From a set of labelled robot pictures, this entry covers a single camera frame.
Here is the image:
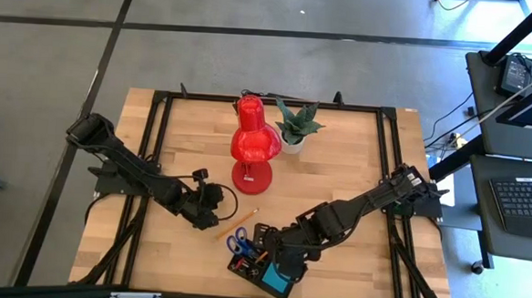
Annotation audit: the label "green plant in white pot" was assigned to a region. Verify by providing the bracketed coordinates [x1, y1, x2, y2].
[271, 97, 329, 158]

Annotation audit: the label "silver aluminium frame profile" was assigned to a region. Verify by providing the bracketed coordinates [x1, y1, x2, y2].
[108, 290, 163, 298]

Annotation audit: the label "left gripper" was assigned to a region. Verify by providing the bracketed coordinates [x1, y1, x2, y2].
[169, 180, 226, 232]

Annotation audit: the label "blue sticky note pad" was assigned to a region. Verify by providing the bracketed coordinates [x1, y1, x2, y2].
[260, 259, 292, 294]

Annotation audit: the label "blue-handled scissors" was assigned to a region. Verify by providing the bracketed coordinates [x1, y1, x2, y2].
[224, 224, 261, 262]

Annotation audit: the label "black computer desk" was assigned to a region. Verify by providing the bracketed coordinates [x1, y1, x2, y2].
[424, 46, 532, 264]

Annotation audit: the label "red desk lamp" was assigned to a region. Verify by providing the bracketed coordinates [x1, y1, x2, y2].
[227, 93, 286, 198]

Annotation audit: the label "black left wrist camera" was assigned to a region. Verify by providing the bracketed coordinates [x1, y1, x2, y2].
[190, 166, 211, 182]

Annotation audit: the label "black keyboard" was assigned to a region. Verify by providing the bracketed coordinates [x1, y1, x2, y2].
[486, 174, 532, 241]

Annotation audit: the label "black power brick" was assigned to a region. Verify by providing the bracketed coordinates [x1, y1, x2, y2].
[496, 54, 532, 98]

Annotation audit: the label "white paper sheet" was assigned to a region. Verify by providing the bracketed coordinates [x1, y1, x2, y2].
[436, 171, 458, 209]

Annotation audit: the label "black mesh desk organizer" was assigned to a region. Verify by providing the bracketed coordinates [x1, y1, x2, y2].
[224, 230, 311, 298]

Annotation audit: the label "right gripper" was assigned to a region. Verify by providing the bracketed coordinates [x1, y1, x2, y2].
[251, 221, 322, 286]

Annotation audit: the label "black floor cables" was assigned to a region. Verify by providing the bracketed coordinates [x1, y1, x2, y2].
[423, 88, 485, 155]

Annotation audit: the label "black pole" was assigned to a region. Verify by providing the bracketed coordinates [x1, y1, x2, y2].
[482, 0, 532, 69]

